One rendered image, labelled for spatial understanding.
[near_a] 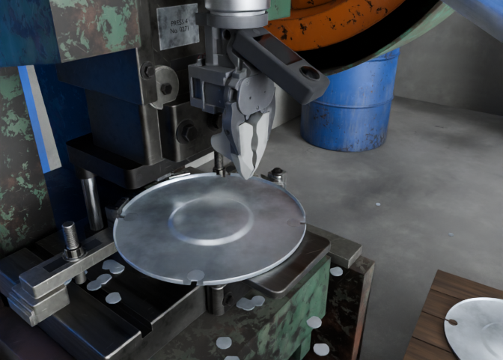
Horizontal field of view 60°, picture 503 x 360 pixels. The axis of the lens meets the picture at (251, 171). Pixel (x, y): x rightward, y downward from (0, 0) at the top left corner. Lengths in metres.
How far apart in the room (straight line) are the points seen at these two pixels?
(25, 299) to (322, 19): 0.66
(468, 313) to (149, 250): 0.86
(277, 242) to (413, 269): 1.33
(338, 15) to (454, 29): 3.05
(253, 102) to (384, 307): 1.29
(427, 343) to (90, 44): 0.96
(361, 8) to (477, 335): 0.79
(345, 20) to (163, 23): 0.37
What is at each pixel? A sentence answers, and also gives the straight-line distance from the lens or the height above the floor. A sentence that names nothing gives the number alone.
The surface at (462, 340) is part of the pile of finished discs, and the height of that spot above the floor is 0.35.
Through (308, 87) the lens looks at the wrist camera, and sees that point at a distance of 0.48.
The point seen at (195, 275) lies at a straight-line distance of 0.58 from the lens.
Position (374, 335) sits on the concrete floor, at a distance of 1.62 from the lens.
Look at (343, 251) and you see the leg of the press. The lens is 0.87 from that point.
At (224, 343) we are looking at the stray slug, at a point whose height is 0.65.
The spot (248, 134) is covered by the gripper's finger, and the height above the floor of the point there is 0.95.
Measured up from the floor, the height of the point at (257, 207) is 0.78.
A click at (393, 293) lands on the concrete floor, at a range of 1.79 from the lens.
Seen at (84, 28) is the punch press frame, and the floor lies 1.09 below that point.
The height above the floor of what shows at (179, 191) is 0.78.
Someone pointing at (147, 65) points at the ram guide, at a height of 1.04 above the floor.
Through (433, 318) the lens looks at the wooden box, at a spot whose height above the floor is 0.35.
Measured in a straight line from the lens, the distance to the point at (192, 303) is 0.69.
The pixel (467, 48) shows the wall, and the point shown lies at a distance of 3.86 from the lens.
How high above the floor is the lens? 1.16
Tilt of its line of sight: 27 degrees down
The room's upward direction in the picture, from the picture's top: straight up
